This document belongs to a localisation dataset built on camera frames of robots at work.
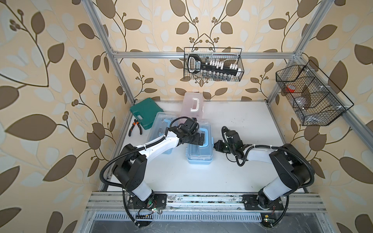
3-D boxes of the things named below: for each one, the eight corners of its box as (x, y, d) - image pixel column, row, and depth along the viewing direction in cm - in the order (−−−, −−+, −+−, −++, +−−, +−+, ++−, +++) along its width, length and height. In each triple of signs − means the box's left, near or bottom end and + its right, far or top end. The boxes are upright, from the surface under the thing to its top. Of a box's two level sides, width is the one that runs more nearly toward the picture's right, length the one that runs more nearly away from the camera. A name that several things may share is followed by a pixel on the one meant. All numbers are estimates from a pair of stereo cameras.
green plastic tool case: (145, 130, 103) (144, 127, 100) (129, 111, 114) (128, 108, 111) (167, 115, 111) (167, 112, 109) (150, 99, 123) (149, 96, 120)
